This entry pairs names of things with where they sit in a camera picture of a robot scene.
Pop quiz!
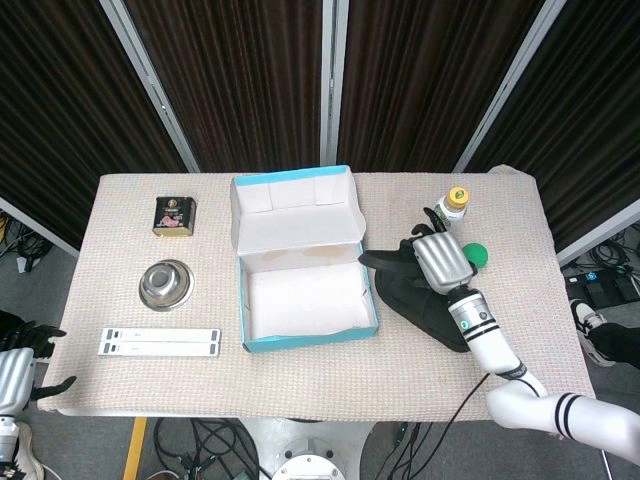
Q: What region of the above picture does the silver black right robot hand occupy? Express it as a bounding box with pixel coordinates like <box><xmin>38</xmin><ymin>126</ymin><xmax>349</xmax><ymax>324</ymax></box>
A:
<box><xmin>409</xmin><ymin>206</ymin><xmax>477</xmax><ymax>295</ymax></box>

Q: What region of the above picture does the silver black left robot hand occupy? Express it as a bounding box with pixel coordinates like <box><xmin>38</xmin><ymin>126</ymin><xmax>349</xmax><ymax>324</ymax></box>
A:
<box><xmin>0</xmin><ymin>309</ymin><xmax>79</xmax><ymax>416</ymax></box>

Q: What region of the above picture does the light blue shoe box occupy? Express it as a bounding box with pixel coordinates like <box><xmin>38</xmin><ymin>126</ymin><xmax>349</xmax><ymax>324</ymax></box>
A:
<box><xmin>229</xmin><ymin>164</ymin><xmax>380</xmax><ymax>355</ymax></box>

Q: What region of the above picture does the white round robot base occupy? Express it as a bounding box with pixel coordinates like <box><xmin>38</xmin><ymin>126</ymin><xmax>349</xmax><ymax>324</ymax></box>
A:
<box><xmin>239</xmin><ymin>417</ymin><xmax>381</xmax><ymax>480</ymax></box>

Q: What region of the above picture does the green ball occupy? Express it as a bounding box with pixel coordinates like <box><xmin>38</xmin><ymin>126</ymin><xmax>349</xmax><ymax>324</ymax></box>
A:
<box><xmin>460</xmin><ymin>242</ymin><xmax>491</xmax><ymax>274</ymax></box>

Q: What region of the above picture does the yellow cap drink bottle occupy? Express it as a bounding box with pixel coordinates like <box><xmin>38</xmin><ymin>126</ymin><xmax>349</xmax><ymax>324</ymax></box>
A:
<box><xmin>432</xmin><ymin>186</ymin><xmax>471</xmax><ymax>232</ymax></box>

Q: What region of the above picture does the white flat folding bar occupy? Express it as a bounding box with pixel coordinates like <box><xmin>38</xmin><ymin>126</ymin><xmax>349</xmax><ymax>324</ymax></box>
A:
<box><xmin>102</xmin><ymin>327</ymin><xmax>222</xmax><ymax>344</ymax></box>
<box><xmin>97</xmin><ymin>341</ymin><xmax>221</xmax><ymax>358</ymax></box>

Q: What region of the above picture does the white black sneaker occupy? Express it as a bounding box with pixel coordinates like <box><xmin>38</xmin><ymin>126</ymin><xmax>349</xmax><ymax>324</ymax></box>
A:
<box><xmin>569</xmin><ymin>298</ymin><xmax>619</xmax><ymax>369</ymax></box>

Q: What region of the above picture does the beige woven tablecloth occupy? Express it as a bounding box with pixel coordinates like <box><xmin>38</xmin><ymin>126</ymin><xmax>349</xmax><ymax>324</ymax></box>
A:
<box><xmin>37</xmin><ymin>164</ymin><xmax>599</xmax><ymax>419</ymax></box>

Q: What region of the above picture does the stainless steel bowl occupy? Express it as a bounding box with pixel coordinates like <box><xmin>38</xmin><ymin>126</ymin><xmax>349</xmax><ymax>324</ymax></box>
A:
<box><xmin>138</xmin><ymin>258</ymin><xmax>195</xmax><ymax>312</ymax></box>

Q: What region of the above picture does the black gold tin can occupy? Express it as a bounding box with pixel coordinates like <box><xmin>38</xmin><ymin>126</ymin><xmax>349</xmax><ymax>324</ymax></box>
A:
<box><xmin>152</xmin><ymin>195</ymin><xmax>198</xmax><ymax>237</ymax></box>

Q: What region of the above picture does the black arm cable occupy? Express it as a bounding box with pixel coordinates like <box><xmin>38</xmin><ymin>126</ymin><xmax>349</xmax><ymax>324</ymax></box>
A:
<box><xmin>379</xmin><ymin>367</ymin><xmax>544</xmax><ymax>480</ymax></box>

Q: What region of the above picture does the white low frame rail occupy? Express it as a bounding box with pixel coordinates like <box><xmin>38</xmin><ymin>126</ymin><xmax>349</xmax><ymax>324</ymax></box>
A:
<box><xmin>557</xmin><ymin>202</ymin><xmax>640</xmax><ymax>269</ymax></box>
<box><xmin>0</xmin><ymin>196</ymin><xmax>81</xmax><ymax>259</ymax></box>

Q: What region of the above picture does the white partition post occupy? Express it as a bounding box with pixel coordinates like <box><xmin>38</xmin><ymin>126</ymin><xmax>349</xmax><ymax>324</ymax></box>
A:
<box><xmin>319</xmin><ymin>0</ymin><xmax>350</xmax><ymax>174</ymax></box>
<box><xmin>99</xmin><ymin>0</ymin><xmax>201</xmax><ymax>174</ymax></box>
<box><xmin>452</xmin><ymin>0</ymin><xmax>569</xmax><ymax>174</ymax></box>

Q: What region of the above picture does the black floor cable bundle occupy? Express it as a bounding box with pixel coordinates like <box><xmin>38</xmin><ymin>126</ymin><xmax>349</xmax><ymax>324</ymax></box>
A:
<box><xmin>152</xmin><ymin>417</ymin><xmax>261</xmax><ymax>480</ymax></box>

